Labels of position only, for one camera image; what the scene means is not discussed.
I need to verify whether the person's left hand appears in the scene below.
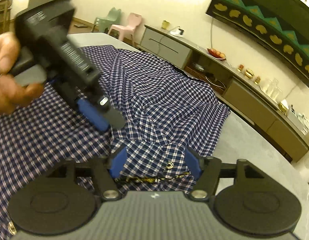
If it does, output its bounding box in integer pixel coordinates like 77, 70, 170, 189
0, 32, 44, 116

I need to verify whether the gold ornament bowl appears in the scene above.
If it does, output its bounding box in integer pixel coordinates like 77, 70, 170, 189
244, 69, 254, 80

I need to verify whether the dark framed wall painting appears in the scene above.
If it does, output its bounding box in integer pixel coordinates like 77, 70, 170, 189
206, 0, 309, 88

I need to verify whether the blue white plaid shirt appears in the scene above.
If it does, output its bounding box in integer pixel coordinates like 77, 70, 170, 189
0, 46, 230, 239

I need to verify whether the white power strip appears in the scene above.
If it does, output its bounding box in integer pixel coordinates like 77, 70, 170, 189
170, 27, 184, 37

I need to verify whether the white box with papers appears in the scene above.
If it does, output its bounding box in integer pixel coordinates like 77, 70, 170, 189
287, 105, 309, 135

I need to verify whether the yellow small cup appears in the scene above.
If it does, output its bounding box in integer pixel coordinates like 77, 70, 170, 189
161, 20, 170, 30

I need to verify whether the red fruit plate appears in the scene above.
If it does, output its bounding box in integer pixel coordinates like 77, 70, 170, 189
207, 48, 226, 60

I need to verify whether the pink plastic chair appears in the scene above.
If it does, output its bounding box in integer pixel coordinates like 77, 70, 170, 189
107, 12, 143, 47

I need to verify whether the clear glass cups set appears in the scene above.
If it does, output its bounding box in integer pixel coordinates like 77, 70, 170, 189
260, 78, 282, 102

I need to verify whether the long grey TV cabinet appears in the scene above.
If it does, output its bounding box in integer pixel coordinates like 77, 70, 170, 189
139, 25, 309, 162

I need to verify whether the green plastic chair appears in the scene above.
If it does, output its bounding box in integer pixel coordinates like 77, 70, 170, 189
91, 7, 122, 33

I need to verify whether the gold tissue box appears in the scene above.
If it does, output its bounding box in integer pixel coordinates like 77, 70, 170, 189
278, 99, 289, 116

